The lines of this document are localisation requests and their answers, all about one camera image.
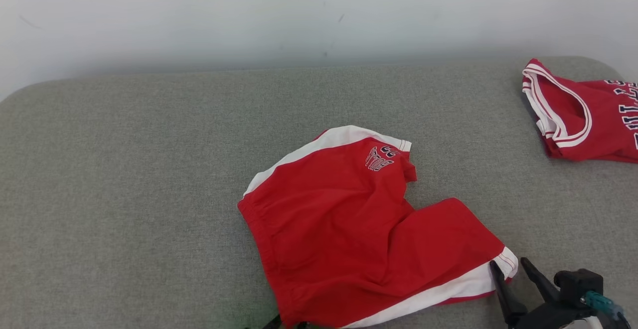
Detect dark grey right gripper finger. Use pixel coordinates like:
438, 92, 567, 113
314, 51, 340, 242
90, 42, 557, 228
489, 260, 529, 328
520, 257, 562, 306

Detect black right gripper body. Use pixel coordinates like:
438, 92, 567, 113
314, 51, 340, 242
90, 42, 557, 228
511, 297, 595, 329

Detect red shorts with white stripes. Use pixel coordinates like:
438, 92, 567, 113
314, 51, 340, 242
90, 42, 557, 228
237, 125, 520, 329

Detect red Bulls basketball jersey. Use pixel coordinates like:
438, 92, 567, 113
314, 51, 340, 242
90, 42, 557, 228
522, 58, 638, 164

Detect black cable with teal connector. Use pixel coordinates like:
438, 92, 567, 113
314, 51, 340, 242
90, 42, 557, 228
583, 291, 633, 329

